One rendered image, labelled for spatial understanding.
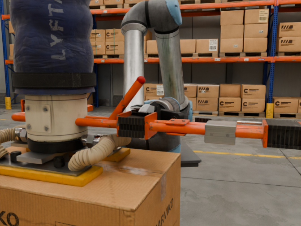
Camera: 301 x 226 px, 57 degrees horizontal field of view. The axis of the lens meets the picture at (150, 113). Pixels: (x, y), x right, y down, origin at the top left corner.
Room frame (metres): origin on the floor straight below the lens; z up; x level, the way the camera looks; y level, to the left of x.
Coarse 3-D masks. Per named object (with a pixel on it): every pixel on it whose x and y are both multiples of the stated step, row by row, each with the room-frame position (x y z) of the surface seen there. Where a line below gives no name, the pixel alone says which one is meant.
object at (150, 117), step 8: (128, 112) 0.75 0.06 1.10; (136, 112) 0.77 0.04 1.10; (120, 120) 0.68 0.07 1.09; (128, 120) 0.68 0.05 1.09; (136, 120) 0.67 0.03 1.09; (144, 120) 0.68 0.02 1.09; (152, 120) 0.71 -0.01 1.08; (120, 128) 0.69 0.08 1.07; (128, 128) 0.68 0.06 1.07; (136, 128) 0.68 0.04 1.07; (144, 128) 0.67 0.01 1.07; (120, 136) 0.68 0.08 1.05; (128, 136) 0.68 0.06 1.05; (136, 136) 0.67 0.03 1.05
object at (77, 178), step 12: (12, 156) 0.72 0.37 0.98; (60, 156) 0.69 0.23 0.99; (0, 168) 0.69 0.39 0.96; (12, 168) 0.68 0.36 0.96; (24, 168) 0.68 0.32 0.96; (36, 168) 0.67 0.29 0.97; (48, 168) 0.67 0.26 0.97; (60, 168) 0.67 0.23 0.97; (84, 168) 0.67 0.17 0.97; (96, 168) 0.69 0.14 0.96; (48, 180) 0.64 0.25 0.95; (60, 180) 0.63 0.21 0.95; (72, 180) 0.62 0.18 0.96; (84, 180) 0.62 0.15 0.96
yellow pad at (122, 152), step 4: (28, 148) 0.89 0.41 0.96; (116, 148) 0.86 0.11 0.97; (120, 148) 0.87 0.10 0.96; (124, 148) 0.87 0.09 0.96; (128, 148) 0.87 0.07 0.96; (116, 152) 0.83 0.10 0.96; (120, 152) 0.83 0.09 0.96; (124, 152) 0.84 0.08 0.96; (128, 152) 0.86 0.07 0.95; (108, 156) 0.80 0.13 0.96; (112, 156) 0.80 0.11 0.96; (116, 156) 0.79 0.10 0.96; (120, 156) 0.81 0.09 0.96; (124, 156) 0.83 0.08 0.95; (104, 160) 0.80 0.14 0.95; (108, 160) 0.80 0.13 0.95; (112, 160) 0.79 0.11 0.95; (116, 160) 0.79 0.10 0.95
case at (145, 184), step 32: (128, 160) 0.81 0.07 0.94; (160, 160) 0.81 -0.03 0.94; (0, 192) 0.62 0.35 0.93; (32, 192) 0.59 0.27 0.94; (64, 192) 0.58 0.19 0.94; (96, 192) 0.58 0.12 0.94; (128, 192) 0.58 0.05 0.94; (160, 192) 0.67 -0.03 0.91; (0, 224) 0.62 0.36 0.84; (32, 224) 0.59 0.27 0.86; (64, 224) 0.56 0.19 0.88; (96, 224) 0.53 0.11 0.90; (128, 224) 0.51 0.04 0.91; (160, 224) 0.67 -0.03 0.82
